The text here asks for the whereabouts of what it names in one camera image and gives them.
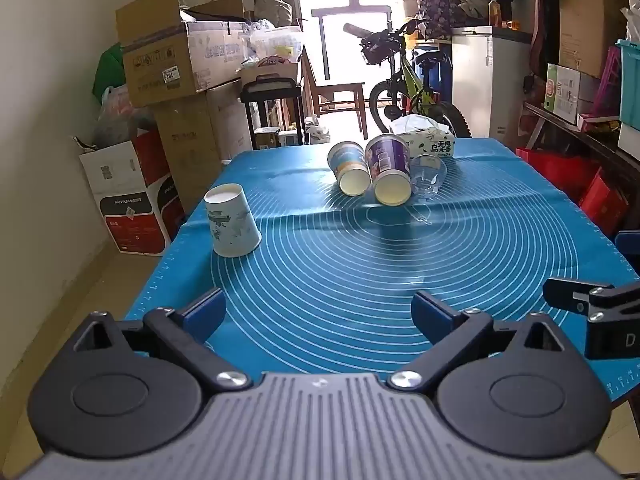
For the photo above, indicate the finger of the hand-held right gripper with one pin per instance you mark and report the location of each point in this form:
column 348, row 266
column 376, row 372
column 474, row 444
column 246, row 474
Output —
column 567, row 295

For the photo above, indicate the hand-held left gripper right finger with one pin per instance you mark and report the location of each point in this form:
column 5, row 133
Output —
column 431, row 312

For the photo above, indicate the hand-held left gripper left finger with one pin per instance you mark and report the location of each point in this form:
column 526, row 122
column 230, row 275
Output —
column 204, row 311

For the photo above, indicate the white printed paper cup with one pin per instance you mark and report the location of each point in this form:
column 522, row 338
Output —
column 232, row 225

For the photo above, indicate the clear plastic cup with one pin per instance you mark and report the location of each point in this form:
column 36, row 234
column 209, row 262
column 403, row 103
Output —
column 429, row 175

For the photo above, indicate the purple paper cup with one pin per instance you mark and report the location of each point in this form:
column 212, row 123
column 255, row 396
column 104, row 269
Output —
column 387, row 165

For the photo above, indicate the blue and white paper cup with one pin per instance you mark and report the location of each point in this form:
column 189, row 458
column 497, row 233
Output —
column 347, row 165

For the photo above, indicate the blue silicone baking mat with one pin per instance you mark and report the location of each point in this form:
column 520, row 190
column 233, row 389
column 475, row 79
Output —
column 350, row 270

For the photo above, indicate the red flat box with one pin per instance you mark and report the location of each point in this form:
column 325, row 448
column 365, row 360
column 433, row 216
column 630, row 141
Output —
column 602, row 200

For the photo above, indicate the red gift bag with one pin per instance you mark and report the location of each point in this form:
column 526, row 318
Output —
column 560, row 170

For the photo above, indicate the white and red carton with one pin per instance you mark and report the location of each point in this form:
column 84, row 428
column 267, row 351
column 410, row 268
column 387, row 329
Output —
column 132, row 200

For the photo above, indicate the dark side table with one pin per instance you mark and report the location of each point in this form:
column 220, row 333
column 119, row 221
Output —
column 565, row 127

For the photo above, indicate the green tissue box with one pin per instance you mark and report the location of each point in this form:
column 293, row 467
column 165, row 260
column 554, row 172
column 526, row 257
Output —
column 430, row 142

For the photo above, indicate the tall brown cardboard box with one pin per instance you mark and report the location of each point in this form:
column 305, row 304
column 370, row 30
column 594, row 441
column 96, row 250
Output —
column 200, row 140

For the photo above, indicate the green and white box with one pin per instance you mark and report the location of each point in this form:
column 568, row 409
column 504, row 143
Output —
column 560, row 92

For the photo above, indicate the clear plastic bag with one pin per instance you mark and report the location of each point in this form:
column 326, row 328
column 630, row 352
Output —
column 120, row 115

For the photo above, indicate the teal plastic crate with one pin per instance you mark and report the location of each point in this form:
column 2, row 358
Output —
column 630, row 85

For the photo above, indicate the pink plastic rack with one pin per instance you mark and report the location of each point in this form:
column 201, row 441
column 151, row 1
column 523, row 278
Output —
column 610, row 80

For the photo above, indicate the white chest freezer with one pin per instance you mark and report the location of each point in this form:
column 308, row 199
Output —
column 492, row 80

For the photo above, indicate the green bicycle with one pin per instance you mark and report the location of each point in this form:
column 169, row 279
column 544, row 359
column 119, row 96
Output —
column 407, row 85

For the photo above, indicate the wooden chair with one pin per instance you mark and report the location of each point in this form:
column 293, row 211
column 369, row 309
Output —
column 337, row 95

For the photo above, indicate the large open cardboard box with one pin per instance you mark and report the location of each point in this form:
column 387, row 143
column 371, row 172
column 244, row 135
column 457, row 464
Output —
column 165, row 60

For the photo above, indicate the green bag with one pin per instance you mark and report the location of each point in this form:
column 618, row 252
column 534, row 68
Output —
column 109, row 72

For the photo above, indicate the pile of plastic bags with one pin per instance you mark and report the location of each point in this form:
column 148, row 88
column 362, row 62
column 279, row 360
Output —
column 275, row 42

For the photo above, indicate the orange drink bottle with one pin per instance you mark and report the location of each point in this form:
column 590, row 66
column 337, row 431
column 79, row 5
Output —
column 495, row 12

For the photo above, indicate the floral fabric bag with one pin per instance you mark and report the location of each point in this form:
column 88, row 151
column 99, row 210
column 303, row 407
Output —
column 445, row 7

